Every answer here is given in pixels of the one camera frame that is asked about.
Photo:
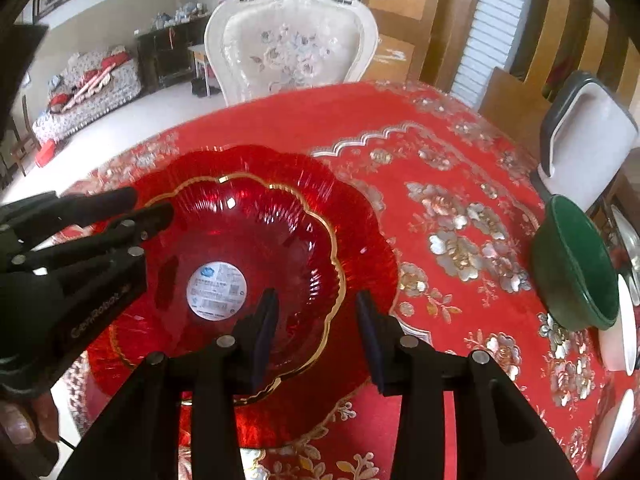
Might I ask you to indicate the small white desk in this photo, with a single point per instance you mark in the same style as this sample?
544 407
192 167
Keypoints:
200 57

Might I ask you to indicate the white ornate floral chair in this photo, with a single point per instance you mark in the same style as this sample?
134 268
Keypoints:
290 50

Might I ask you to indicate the white louvred panel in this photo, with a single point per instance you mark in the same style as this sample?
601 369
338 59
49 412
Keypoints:
495 25

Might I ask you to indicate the white plate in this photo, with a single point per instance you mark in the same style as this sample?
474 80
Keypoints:
620 340
627 240
615 430

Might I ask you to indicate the floral covered sofa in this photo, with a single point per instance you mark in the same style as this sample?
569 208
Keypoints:
100 95

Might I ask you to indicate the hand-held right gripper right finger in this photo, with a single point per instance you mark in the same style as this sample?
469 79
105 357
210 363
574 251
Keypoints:
370 345

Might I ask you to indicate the red glass plate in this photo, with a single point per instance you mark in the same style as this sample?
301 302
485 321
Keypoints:
360 240

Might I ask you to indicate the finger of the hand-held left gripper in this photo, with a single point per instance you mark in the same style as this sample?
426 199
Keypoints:
150 220
100 202

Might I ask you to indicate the dark wooden cabinet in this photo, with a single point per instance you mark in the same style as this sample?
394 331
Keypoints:
165 55

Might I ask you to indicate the green bowl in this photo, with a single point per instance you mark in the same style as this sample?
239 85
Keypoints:
565 270

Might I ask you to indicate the red glass bowl gold rim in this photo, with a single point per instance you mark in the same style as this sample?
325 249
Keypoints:
240 230

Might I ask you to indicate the wooden door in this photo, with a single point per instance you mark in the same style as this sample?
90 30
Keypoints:
400 5

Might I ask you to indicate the wooden slatted partition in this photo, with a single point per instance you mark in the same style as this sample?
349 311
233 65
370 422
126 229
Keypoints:
575 15

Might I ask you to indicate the red floral tablecloth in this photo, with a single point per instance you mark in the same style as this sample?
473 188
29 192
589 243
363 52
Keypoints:
450 135

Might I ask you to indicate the white grey electric kettle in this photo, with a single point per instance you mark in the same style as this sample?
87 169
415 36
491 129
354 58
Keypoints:
590 145

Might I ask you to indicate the group of ceramic ornaments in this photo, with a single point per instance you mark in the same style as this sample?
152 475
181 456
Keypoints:
180 15

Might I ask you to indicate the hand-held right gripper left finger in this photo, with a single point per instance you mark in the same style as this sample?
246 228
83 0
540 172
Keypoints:
265 330

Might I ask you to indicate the leaning wooden board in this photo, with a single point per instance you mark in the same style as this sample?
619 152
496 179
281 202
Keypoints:
510 100

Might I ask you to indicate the red white rolled scroll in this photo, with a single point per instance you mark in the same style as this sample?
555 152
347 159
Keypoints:
92 85

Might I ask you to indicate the person's left hand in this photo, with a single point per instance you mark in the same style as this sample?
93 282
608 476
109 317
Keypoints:
22 422

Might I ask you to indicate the red box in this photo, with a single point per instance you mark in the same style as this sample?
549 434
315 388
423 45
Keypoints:
46 152

